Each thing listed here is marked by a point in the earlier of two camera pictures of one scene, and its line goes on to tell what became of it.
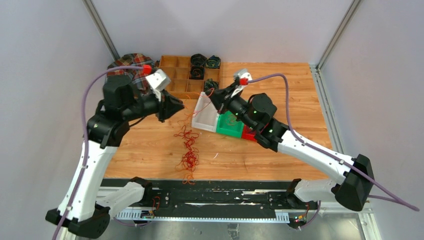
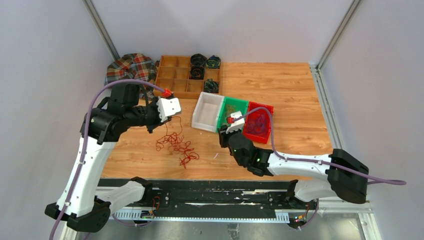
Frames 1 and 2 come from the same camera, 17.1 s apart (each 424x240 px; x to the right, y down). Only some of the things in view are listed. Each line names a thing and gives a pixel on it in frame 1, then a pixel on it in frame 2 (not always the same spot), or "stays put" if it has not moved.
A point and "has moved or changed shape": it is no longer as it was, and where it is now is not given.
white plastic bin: (206, 114) stays put
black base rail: (225, 196) stays put
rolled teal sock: (213, 62) stays put
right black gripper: (221, 98) → (223, 136)
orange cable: (199, 110) has moved or changed shape
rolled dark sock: (196, 72) stays put
